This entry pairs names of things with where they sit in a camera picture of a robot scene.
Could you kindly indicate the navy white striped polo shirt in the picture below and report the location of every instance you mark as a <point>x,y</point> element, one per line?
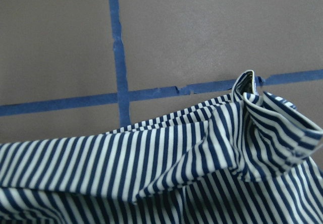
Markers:
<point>237,158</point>

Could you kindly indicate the brown paper table cover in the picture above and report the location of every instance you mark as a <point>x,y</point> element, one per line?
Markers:
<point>54,49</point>

